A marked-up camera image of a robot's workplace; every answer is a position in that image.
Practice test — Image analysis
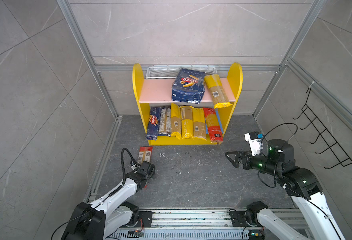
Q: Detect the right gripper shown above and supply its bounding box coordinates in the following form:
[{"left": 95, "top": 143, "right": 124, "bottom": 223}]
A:
[{"left": 225, "top": 148, "right": 282, "bottom": 177}]

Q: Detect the red spaghetti bag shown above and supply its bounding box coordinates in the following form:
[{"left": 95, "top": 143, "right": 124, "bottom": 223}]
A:
[
  {"left": 137, "top": 147, "right": 153, "bottom": 189},
  {"left": 204, "top": 108, "right": 223, "bottom": 144}
]

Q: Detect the blue Barilla spaghetti box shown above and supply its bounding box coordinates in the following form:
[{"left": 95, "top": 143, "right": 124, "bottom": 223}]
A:
[{"left": 146, "top": 107, "right": 162, "bottom": 141}]

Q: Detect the clear spaghetti bag white label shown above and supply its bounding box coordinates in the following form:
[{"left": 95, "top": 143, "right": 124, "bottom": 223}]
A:
[{"left": 158, "top": 106, "right": 171, "bottom": 137}]

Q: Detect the yellow top spaghetti bag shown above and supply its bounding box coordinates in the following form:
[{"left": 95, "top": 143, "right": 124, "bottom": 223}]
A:
[
  {"left": 204, "top": 75, "right": 232, "bottom": 109},
  {"left": 193, "top": 108, "right": 207, "bottom": 141}
]

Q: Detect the yellow Pastatime spaghetti bag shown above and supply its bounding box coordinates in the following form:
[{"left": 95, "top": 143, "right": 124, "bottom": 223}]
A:
[{"left": 181, "top": 106, "right": 193, "bottom": 139}]

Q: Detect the blue Barilla rigatoni box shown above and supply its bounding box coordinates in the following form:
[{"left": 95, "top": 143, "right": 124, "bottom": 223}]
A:
[{"left": 171, "top": 69, "right": 206, "bottom": 104}]

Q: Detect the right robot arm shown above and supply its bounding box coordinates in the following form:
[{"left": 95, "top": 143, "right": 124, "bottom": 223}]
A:
[{"left": 225, "top": 139, "right": 346, "bottom": 240}]

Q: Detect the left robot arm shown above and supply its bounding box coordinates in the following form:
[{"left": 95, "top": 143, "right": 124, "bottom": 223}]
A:
[{"left": 51, "top": 148, "right": 155, "bottom": 240}]

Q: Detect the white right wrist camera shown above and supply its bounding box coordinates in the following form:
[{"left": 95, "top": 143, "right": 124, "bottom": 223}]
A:
[{"left": 244, "top": 131, "right": 263, "bottom": 156}]

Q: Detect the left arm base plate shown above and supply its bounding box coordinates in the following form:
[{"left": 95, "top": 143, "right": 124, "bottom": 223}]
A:
[{"left": 118, "top": 211, "right": 154, "bottom": 228}]

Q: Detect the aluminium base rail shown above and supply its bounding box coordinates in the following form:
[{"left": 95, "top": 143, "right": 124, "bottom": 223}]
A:
[{"left": 105, "top": 209, "right": 314, "bottom": 240}]

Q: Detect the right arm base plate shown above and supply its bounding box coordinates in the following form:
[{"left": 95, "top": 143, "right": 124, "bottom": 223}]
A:
[{"left": 228, "top": 209, "right": 262, "bottom": 227}]

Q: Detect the white wire mesh basket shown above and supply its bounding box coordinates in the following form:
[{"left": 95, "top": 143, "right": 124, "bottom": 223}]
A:
[{"left": 145, "top": 67, "right": 218, "bottom": 79}]

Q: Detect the black wire wall rack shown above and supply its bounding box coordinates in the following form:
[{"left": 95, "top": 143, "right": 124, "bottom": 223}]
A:
[{"left": 293, "top": 88, "right": 352, "bottom": 170}]

